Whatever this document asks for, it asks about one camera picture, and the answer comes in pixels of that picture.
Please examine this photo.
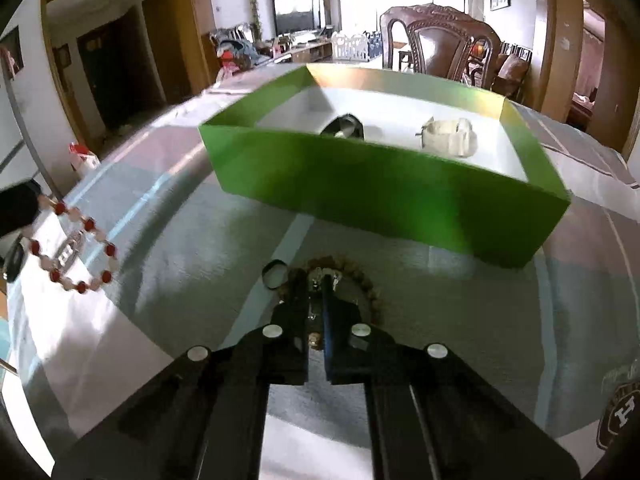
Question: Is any red white bead bracelet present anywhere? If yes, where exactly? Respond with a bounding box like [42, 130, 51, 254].
[27, 194, 121, 296]

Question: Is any white wrist watch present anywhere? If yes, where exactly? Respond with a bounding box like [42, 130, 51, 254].
[416, 117, 477, 158]

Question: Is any black wrist watch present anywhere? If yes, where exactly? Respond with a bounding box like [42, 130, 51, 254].
[320, 114, 364, 139]

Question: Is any red white paper bag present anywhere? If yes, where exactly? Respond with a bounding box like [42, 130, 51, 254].
[68, 143, 100, 180]

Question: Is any plaid bed sheet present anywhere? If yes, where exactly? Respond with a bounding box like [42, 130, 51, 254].
[6, 75, 639, 471]

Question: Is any green cardboard box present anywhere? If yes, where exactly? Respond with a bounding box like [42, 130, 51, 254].
[200, 63, 570, 268]

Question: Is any chair with clothes pile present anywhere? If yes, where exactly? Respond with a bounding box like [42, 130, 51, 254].
[208, 23, 271, 82]

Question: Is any green ivy garland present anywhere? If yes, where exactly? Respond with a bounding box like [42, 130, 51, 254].
[248, 0, 262, 40]

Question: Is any wooden tv cabinet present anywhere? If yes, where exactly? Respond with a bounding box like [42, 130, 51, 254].
[279, 40, 333, 64]

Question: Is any flat screen television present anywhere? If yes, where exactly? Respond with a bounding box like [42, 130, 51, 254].
[272, 0, 320, 36]

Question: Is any white baby fence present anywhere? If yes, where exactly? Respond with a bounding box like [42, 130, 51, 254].
[331, 32, 383, 62]

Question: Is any carved wooden dining chair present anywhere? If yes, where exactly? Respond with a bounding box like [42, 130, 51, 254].
[380, 3, 501, 90]

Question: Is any small dark ring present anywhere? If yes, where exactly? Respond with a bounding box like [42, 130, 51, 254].
[261, 259, 291, 292]

